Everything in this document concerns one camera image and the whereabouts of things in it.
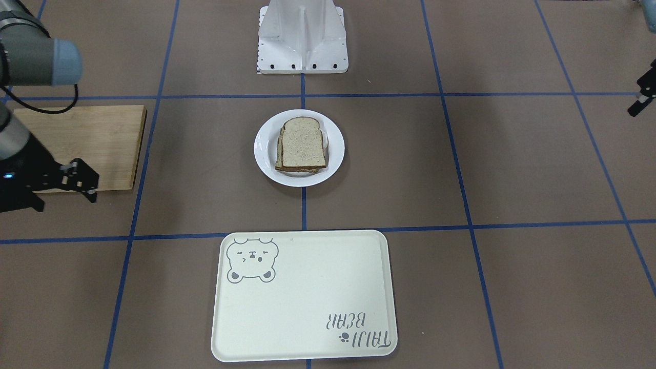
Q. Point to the bread slice on plate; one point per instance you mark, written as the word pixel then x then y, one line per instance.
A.
pixel 300 151

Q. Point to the cream bear serving tray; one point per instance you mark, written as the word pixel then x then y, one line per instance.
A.
pixel 303 295

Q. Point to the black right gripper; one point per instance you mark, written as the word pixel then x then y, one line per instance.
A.
pixel 32 163

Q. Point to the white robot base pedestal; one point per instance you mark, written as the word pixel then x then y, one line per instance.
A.
pixel 302 37

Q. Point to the wooden cutting board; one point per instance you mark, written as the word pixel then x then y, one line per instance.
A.
pixel 108 139

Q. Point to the bread slice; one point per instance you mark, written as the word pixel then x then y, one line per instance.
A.
pixel 300 151
pixel 299 123

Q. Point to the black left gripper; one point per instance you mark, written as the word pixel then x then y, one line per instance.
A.
pixel 647 90

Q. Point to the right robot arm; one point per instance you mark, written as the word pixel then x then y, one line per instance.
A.
pixel 31 57

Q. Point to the white round plate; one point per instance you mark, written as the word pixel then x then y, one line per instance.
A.
pixel 265 149

